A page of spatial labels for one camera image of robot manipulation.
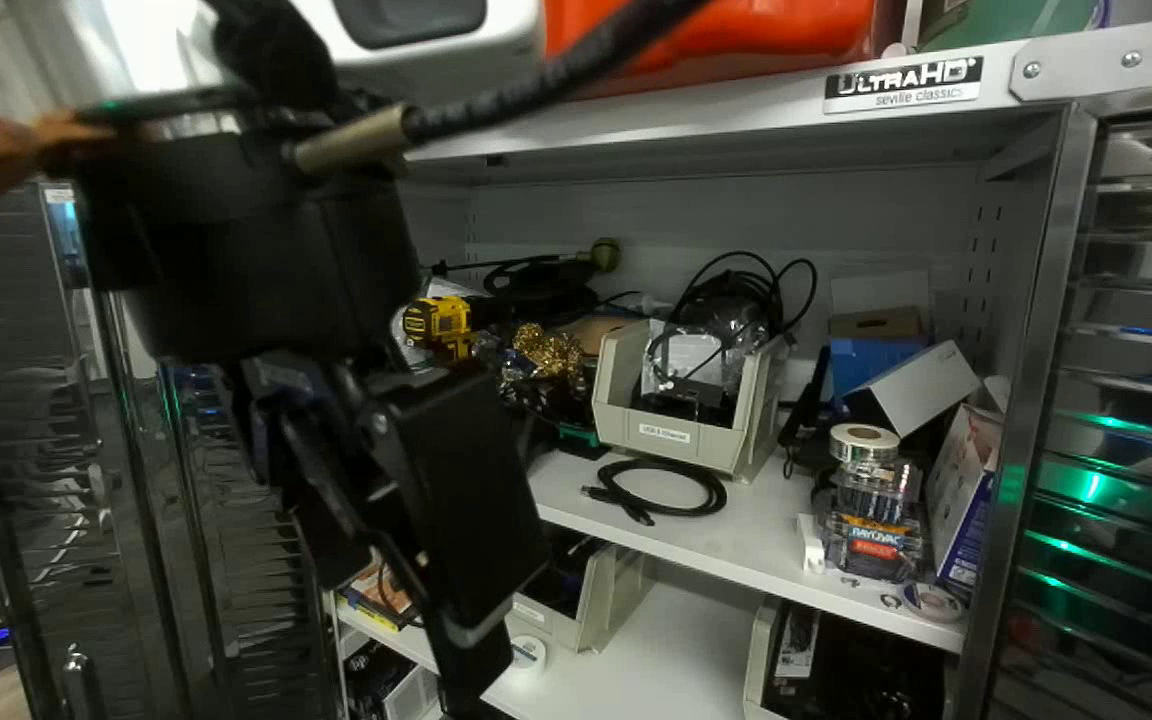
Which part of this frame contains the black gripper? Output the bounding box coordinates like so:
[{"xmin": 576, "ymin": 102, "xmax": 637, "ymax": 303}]
[{"xmin": 249, "ymin": 357, "xmax": 548, "ymax": 720}]

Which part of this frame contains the black cable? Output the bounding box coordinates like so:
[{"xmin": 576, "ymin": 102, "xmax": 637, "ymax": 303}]
[{"xmin": 580, "ymin": 451, "xmax": 733, "ymax": 527}]

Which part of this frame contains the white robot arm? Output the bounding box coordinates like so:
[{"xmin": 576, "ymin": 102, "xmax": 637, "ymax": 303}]
[{"xmin": 0, "ymin": 0, "xmax": 703, "ymax": 720}]

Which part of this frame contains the blue box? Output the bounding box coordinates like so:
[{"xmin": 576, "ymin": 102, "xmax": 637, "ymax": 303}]
[{"xmin": 828, "ymin": 336, "xmax": 923, "ymax": 400}]

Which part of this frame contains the lower beige bin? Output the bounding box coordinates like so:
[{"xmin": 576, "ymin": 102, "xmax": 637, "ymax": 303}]
[{"xmin": 509, "ymin": 540, "xmax": 652, "ymax": 650}]

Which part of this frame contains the metal shelving unit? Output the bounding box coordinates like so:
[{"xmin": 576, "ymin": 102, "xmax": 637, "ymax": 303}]
[{"xmin": 403, "ymin": 18, "xmax": 1152, "ymax": 720}]

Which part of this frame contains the white tape roll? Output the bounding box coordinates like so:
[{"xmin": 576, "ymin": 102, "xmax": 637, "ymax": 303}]
[{"xmin": 828, "ymin": 423, "xmax": 901, "ymax": 468}]

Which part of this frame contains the battery pack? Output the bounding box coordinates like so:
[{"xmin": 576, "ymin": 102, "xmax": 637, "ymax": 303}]
[{"xmin": 816, "ymin": 468, "xmax": 927, "ymax": 583}]

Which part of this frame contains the large orange bin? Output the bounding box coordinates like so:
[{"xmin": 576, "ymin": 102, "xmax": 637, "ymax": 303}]
[{"xmin": 592, "ymin": 0, "xmax": 906, "ymax": 95}]

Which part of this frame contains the steel tray rack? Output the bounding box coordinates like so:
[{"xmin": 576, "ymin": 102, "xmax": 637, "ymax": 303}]
[{"xmin": 982, "ymin": 111, "xmax": 1152, "ymax": 720}]

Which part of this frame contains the yellow cordless drill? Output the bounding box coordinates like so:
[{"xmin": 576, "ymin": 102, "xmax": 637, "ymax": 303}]
[{"xmin": 399, "ymin": 296, "xmax": 474, "ymax": 359}]

